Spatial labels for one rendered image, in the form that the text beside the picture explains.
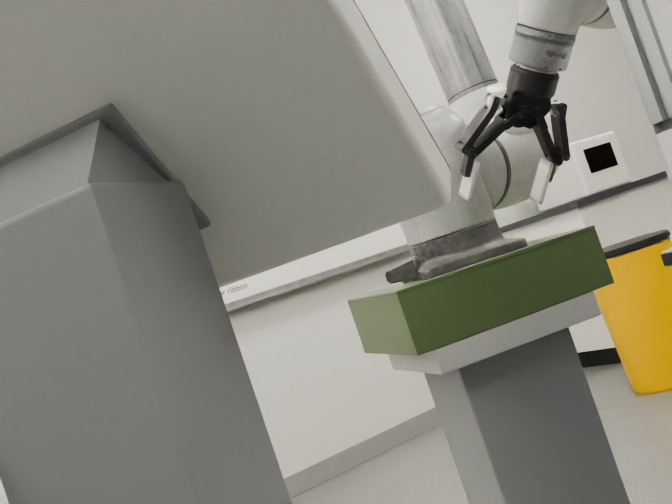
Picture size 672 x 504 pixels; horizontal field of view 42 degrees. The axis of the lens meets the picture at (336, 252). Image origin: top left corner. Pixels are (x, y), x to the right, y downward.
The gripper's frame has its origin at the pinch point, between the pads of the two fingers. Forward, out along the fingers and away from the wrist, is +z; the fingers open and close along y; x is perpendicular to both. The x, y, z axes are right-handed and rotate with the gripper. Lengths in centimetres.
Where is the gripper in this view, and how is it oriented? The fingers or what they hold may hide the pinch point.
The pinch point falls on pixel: (502, 192)
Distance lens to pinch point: 141.7
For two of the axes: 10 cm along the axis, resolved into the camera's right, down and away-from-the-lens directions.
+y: 9.2, 0.2, 4.0
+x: -3.6, -4.1, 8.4
